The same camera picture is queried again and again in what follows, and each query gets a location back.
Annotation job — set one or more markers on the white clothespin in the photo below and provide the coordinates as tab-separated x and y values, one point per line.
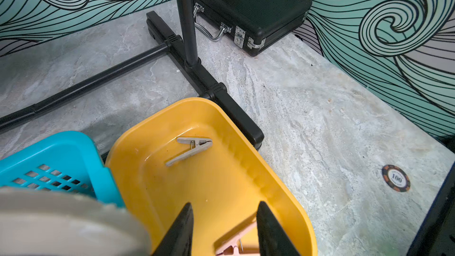
196	146

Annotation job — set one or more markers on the black clothes rack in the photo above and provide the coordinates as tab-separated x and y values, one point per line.
182	50

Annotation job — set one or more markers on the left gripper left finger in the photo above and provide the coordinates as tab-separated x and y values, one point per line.
179	238

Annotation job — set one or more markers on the black case on floor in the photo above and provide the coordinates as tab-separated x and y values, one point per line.
253	25

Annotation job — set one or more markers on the teal perforated plastic basket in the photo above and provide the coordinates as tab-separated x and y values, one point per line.
65	162

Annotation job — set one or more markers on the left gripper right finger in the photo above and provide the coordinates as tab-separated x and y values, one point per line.
273	241

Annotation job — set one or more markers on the yellow plastic tray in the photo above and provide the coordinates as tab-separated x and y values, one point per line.
224	184

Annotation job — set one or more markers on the pink wooden hanger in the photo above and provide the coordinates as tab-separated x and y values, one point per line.
35	223

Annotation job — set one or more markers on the poker chip on floor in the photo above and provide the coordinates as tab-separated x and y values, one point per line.
396	178

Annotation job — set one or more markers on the pink clothespin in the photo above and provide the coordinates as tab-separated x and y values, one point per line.
233	246

